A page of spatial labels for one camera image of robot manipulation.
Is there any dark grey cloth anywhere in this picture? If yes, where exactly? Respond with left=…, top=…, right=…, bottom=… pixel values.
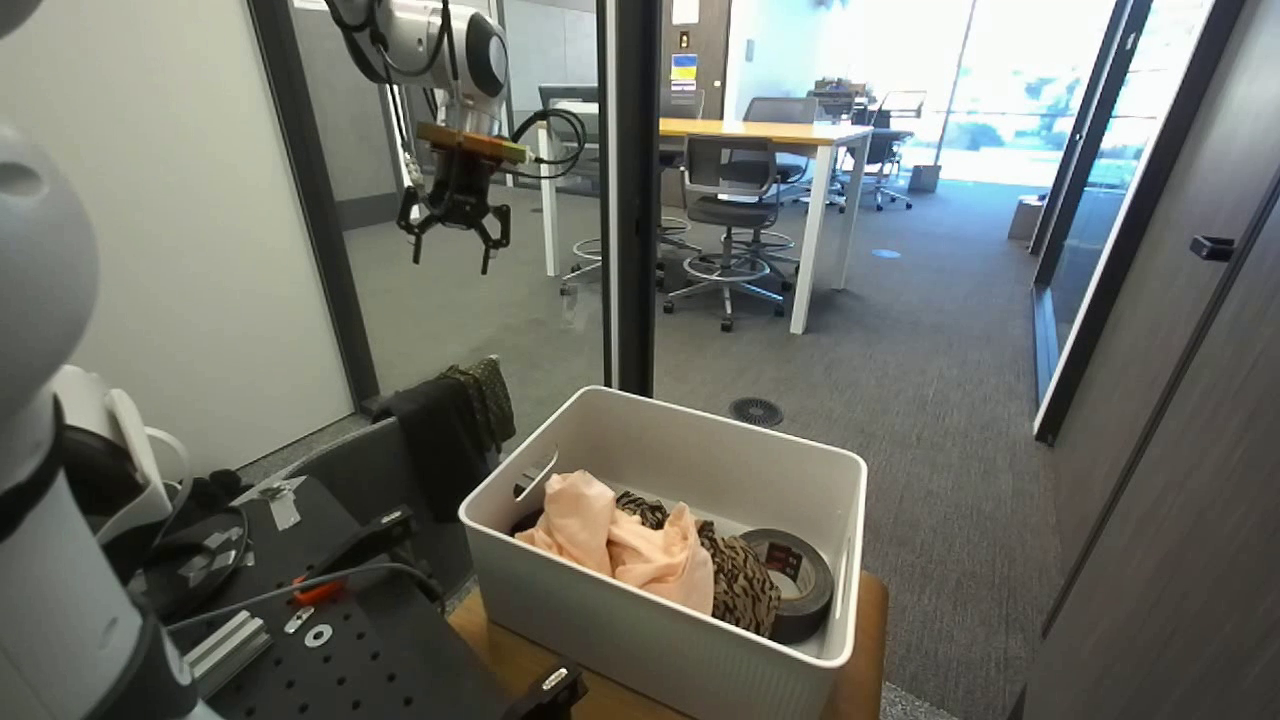
left=363, top=371, right=492, bottom=526

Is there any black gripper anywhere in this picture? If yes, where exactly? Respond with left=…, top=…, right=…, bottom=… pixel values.
left=392, top=143, right=520, bottom=280

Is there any black mesh office chair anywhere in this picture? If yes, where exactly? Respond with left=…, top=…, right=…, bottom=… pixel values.
left=659, top=130, right=806, bottom=337

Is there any olive green dotted sock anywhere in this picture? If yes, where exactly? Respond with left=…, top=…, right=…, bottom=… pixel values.
left=475, top=351, right=520, bottom=453
left=439, top=359, right=487, bottom=453

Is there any peach cloth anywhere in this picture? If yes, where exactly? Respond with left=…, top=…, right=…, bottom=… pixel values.
left=508, top=462, right=718, bottom=620

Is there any black cable bundle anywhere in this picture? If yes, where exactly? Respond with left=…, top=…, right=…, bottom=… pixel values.
left=94, top=469, right=257, bottom=622

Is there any round floor outlet cover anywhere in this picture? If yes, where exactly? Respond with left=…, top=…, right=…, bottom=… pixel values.
left=727, top=390, right=789, bottom=431

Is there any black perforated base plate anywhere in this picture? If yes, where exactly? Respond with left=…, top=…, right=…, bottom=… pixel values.
left=133, top=469, right=534, bottom=720

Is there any black door frame post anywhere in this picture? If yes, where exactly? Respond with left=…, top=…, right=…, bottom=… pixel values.
left=586, top=0, right=662, bottom=401

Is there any wooden top office desk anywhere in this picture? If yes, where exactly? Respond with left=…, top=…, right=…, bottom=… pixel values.
left=534, top=116, right=879, bottom=341

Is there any grey tape roll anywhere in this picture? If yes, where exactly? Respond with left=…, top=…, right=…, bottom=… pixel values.
left=735, top=523, right=838, bottom=646

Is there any black glass partition frame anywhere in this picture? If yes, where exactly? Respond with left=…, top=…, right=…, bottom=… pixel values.
left=244, top=0, right=387, bottom=410

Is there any orange wrist mount plate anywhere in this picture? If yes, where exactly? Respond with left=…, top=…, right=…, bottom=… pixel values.
left=414, top=118, right=528, bottom=167

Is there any cardboard box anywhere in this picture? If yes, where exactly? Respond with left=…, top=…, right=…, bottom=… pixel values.
left=1008, top=192, right=1051, bottom=246

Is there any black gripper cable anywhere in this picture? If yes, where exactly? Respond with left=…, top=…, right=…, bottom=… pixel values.
left=504, top=103, right=591, bottom=192

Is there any white plastic storage box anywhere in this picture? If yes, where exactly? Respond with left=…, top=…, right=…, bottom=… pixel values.
left=454, top=378, right=873, bottom=720

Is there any black clamp handle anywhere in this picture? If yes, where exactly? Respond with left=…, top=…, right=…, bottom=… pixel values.
left=495, top=664, right=591, bottom=720

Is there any white rounded device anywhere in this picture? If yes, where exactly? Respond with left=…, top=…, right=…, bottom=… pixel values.
left=43, top=356, right=196, bottom=539

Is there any yellow and blue poster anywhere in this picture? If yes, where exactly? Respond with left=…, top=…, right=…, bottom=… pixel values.
left=662, top=49, right=705, bottom=101

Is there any orange and black screwdriver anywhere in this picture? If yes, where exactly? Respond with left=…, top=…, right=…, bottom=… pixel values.
left=282, top=503, right=419, bottom=611

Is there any silver aluminium bar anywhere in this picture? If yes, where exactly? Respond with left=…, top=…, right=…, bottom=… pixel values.
left=174, top=604, right=273, bottom=689

